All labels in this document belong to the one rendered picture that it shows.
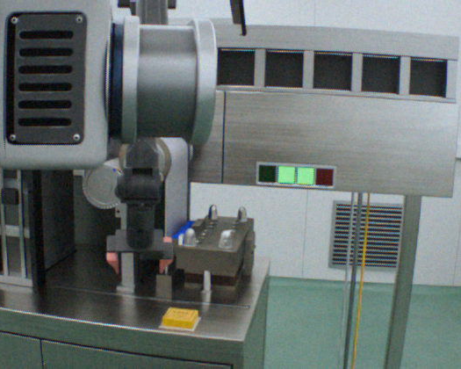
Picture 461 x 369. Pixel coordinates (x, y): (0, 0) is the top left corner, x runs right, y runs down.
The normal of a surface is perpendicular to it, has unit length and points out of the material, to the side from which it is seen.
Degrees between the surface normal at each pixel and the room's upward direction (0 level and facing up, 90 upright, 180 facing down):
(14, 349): 90
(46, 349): 90
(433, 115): 90
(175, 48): 57
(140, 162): 94
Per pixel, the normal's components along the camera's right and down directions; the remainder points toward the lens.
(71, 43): 0.19, 0.17
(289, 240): -0.16, 0.16
